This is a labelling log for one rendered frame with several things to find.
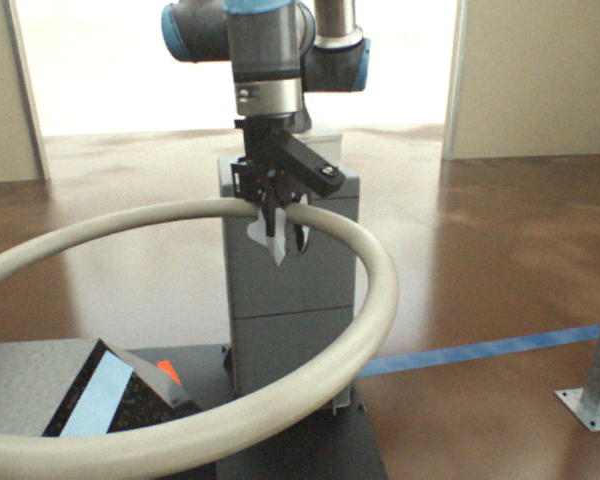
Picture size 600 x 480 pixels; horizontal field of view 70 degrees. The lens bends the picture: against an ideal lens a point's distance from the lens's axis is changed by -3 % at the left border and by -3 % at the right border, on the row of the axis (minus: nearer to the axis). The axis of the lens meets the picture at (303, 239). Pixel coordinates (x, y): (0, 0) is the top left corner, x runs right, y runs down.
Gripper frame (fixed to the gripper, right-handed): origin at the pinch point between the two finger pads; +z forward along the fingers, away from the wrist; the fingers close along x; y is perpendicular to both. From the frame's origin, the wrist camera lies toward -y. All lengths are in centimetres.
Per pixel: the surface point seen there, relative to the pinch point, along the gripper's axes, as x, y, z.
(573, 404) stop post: -103, -45, 95
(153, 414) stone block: 28.1, 0.2, 8.7
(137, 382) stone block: 27.1, 3.6, 6.3
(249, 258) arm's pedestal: -38, 44, 26
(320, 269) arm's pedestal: -53, 30, 33
